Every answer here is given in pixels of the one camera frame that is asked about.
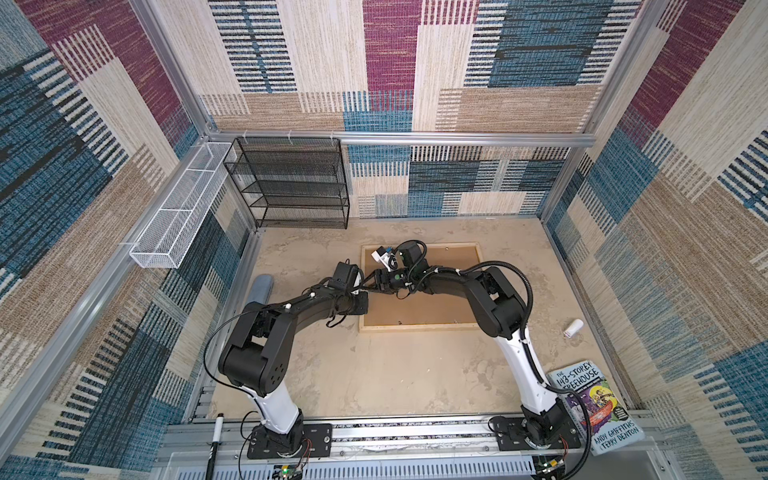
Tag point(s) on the white wire mesh basket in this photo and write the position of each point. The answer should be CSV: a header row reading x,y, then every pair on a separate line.
x,y
166,239

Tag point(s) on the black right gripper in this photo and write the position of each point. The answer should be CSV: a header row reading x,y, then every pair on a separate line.
x,y
381,277

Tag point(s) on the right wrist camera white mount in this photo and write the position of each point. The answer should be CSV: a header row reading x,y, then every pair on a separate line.
x,y
386,257

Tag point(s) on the black white marker pen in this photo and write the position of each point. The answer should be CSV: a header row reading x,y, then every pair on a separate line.
x,y
214,446

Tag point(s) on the colourful treehouse book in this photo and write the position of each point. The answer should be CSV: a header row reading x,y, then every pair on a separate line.
x,y
612,426

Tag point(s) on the black wire mesh shelf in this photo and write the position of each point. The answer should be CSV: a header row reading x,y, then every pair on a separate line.
x,y
291,183

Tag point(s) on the brown frame backing board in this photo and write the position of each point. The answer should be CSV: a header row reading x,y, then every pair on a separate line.
x,y
444,258

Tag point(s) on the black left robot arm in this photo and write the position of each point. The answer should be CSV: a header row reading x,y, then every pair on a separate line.
x,y
256,355

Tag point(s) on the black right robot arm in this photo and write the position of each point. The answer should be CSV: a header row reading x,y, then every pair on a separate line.
x,y
501,299

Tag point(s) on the light wooden picture frame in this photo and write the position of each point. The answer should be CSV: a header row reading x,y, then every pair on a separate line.
x,y
420,327

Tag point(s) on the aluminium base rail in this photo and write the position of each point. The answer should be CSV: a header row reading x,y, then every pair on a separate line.
x,y
411,447

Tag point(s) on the blue grey glasses case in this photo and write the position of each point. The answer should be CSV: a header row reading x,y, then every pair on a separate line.
x,y
260,290

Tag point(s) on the small white cylinder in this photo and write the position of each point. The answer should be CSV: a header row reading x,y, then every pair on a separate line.
x,y
573,328

